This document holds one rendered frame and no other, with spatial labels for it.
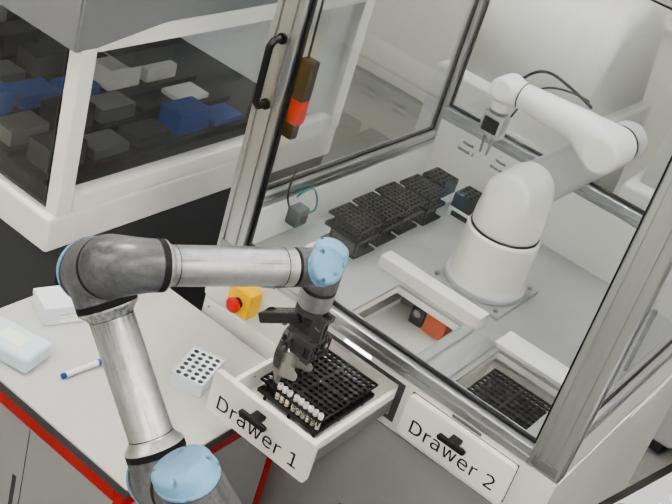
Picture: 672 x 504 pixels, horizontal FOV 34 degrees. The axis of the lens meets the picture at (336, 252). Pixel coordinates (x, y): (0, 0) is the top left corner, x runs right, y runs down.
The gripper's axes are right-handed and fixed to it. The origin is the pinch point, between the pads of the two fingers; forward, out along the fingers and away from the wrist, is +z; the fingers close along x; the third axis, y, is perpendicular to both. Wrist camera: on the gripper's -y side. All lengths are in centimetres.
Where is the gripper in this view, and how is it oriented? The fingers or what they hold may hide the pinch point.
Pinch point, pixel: (281, 373)
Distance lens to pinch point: 247.1
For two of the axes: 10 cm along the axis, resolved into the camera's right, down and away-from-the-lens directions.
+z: -2.8, 8.3, 4.9
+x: 5.9, -2.5, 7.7
